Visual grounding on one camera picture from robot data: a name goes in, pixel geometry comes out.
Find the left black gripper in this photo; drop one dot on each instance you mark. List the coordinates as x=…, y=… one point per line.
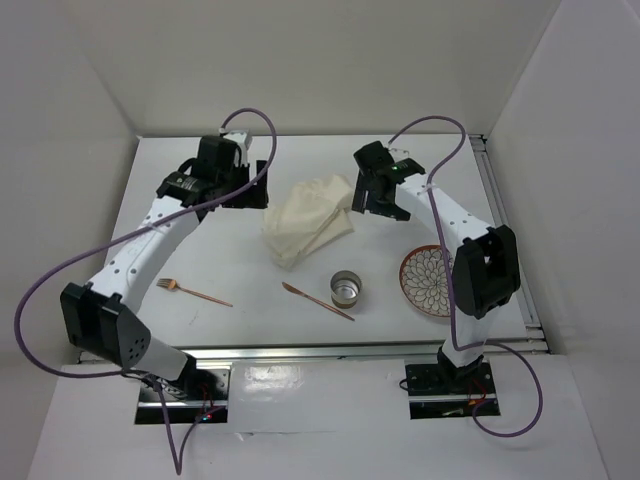
x=256, y=196

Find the aluminium rail front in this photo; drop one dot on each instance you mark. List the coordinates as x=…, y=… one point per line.
x=536, y=345

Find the floral patterned plate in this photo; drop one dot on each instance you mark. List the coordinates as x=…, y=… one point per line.
x=423, y=281

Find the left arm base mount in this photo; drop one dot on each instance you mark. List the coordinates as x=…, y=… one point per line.
x=210, y=404

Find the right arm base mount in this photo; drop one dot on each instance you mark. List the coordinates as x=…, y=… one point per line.
x=430, y=397

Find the copper knife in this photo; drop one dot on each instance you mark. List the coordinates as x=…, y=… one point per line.
x=288, y=287

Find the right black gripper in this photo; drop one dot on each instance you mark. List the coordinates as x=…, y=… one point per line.
x=363, y=185

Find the silver metal cup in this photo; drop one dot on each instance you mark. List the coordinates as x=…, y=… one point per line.
x=345, y=289

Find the copper fork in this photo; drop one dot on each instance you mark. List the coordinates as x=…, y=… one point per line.
x=173, y=286

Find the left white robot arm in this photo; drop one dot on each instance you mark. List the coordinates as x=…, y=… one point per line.
x=101, y=315

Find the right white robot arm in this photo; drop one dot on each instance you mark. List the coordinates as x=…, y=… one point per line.
x=481, y=265

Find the cream cloth napkin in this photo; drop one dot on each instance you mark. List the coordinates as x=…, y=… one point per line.
x=315, y=214

